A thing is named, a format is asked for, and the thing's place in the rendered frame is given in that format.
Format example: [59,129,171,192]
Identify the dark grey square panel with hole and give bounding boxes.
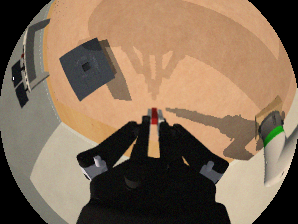
[59,37,115,101]

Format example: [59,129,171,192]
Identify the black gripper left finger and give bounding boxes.
[76,109,152,188]

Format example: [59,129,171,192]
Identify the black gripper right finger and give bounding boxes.
[157,109,229,189]

